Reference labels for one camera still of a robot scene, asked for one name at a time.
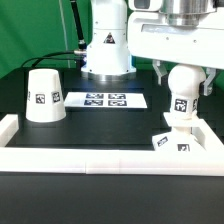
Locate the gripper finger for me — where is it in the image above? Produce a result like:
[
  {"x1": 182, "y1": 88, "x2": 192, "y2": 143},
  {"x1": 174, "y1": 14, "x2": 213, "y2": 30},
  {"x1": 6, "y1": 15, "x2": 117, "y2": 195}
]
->
[
  {"x1": 200, "y1": 68, "x2": 217, "y2": 96},
  {"x1": 152, "y1": 60, "x2": 168, "y2": 85}
]

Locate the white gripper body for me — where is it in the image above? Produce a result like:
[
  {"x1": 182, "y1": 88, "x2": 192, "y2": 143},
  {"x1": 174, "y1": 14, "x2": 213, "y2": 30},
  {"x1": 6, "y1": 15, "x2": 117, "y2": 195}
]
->
[{"x1": 128, "y1": 9, "x2": 224, "y2": 69}]

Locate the white lamp bulb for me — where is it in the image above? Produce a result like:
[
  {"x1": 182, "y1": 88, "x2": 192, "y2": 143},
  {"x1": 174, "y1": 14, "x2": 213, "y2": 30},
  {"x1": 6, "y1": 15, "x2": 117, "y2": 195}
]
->
[{"x1": 168, "y1": 64, "x2": 206, "y2": 120}]

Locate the white lamp base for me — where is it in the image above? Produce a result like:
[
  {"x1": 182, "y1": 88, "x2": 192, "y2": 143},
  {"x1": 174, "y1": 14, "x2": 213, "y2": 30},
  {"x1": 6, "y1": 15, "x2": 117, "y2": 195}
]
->
[{"x1": 151, "y1": 111, "x2": 207, "y2": 154}]

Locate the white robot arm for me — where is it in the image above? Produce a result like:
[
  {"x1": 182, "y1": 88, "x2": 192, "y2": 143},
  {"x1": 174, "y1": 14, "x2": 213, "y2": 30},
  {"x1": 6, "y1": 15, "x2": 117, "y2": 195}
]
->
[{"x1": 82, "y1": 0, "x2": 224, "y2": 95}]

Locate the white lamp shade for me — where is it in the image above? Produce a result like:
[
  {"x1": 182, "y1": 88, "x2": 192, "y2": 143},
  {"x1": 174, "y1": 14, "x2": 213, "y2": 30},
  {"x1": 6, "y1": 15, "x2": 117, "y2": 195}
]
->
[{"x1": 26, "y1": 69, "x2": 66, "y2": 123}]

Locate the white marker sheet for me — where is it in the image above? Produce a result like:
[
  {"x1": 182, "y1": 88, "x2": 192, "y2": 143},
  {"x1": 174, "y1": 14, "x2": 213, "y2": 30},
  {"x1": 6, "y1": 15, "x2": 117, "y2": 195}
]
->
[{"x1": 64, "y1": 92, "x2": 147, "y2": 109}]

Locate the white U-shaped fence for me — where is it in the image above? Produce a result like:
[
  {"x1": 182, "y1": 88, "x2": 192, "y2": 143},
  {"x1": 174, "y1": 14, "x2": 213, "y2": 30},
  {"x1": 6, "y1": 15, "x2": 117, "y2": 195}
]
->
[{"x1": 0, "y1": 114, "x2": 224, "y2": 176}]

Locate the black corrugated hose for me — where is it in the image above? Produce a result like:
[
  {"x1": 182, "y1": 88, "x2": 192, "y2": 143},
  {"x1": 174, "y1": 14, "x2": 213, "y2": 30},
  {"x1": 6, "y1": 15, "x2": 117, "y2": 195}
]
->
[{"x1": 69, "y1": 0, "x2": 88, "y2": 56}]

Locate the black cable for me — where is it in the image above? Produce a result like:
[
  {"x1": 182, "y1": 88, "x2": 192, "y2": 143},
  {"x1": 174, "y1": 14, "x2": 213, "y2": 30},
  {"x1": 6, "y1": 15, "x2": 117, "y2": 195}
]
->
[{"x1": 20, "y1": 50, "x2": 84, "y2": 69}]

